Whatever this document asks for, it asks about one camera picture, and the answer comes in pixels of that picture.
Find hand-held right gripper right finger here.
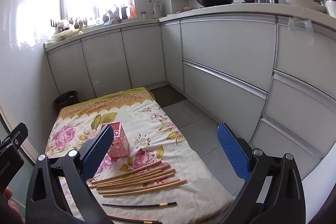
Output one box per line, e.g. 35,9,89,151
217,123,306,224

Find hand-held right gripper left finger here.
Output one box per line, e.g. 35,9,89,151
25,124,114,224

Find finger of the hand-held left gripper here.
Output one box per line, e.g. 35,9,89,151
0,123,28,152

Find pink perforated utensil holder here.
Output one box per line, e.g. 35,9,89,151
100,121,130,159

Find set of wooden chopsticks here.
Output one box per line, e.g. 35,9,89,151
88,160,187,197

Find person's left hand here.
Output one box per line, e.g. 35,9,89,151
0,187,26,224

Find floral printed blanket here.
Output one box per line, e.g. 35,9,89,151
45,87,237,224

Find black woven wastebasket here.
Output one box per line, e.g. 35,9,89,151
54,91,80,111

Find black chopstick gold band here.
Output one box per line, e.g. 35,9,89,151
102,202,177,208

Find dark chopstick brown end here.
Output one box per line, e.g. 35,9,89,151
108,216,163,224

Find dark brown floor mat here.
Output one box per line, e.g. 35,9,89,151
149,84,188,108

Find white kitchen base cabinets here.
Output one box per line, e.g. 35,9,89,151
43,10,336,182

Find pale green bowl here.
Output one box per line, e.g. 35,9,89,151
52,29,85,42

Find row of small bottles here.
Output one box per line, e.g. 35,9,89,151
69,17,89,29

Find white countertop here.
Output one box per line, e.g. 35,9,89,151
43,2,336,50

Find clear plastic cabinet hook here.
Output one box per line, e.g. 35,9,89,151
287,17,313,31

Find white kettle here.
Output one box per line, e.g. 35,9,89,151
153,1,163,19

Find stack of white bowls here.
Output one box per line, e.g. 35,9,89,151
286,0,326,13

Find white cup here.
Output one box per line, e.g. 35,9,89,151
325,0,336,19

